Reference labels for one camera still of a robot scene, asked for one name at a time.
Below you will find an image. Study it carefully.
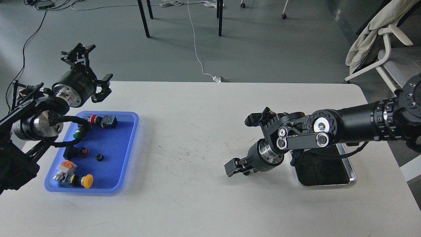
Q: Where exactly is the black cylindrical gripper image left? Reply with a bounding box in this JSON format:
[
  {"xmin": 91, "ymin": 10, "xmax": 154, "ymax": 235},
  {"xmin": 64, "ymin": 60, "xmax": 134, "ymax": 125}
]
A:
[{"xmin": 52, "ymin": 43, "xmax": 114, "ymax": 108}]

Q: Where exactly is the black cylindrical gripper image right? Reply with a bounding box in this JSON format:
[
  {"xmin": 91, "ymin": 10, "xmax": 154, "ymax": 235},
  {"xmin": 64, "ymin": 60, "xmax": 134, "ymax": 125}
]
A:
[{"xmin": 225, "ymin": 139, "xmax": 284, "ymax": 177}]

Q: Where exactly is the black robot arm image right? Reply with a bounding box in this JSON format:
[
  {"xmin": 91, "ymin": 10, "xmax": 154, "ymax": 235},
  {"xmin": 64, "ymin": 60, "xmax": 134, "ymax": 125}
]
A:
[{"xmin": 224, "ymin": 74, "xmax": 421, "ymax": 177}]

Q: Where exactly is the blue plastic tray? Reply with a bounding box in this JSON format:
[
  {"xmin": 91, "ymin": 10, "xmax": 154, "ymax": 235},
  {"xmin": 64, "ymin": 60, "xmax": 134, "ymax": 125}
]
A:
[{"xmin": 44, "ymin": 111, "xmax": 139, "ymax": 194}]

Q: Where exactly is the silver metal tray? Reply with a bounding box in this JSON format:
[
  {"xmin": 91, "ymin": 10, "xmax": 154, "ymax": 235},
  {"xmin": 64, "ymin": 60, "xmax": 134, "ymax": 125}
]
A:
[{"xmin": 291, "ymin": 144, "xmax": 357, "ymax": 189}]

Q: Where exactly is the orange grey contact block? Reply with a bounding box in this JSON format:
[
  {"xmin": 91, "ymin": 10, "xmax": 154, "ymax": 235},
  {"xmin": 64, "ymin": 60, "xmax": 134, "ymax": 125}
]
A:
[{"xmin": 53, "ymin": 160, "xmax": 78, "ymax": 184}]

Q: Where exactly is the black table legs background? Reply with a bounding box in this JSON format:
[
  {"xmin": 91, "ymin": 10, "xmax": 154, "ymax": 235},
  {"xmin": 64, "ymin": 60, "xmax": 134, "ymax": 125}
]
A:
[{"xmin": 137, "ymin": 0, "xmax": 224, "ymax": 38}]

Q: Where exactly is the white chair with beige cloth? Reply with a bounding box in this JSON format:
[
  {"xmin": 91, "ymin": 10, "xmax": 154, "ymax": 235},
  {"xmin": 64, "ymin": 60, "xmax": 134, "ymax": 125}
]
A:
[{"xmin": 344, "ymin": 0, "xmax": 420, "ymax": 91}]

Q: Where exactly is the red push button switch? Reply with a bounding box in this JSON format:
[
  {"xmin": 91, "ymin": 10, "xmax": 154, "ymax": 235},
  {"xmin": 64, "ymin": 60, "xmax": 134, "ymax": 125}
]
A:
[{"xmin": 82, "ymin": 114, "xmax": 118, "ymax": 128}]

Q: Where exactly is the black cable on floor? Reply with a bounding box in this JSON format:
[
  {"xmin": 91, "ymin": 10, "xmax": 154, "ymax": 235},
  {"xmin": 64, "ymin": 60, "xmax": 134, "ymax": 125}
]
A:
[{"xmin": 0, "ymin": 0, "xmax": 79, "ymax": 109}]

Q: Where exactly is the black switch with red tip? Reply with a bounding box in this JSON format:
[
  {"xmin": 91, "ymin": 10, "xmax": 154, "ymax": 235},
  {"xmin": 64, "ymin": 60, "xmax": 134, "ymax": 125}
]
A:
[{"xmin": 63, "ymin": 145, "xmax": 88, "ymax": 160}]

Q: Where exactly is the white cable on floor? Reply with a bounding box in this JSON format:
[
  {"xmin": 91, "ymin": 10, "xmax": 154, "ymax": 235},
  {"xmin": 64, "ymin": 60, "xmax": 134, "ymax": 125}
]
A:
[{"xmin": 160, "ymin": 0, "xmax": 228, "ymax": 83}]

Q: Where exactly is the yellow push button switch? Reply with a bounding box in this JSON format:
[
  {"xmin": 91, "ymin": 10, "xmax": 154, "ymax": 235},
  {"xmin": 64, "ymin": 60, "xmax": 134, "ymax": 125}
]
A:
[{"xmin": 70, "ymin": 174, "xmax": 94, "ymax": 189}]

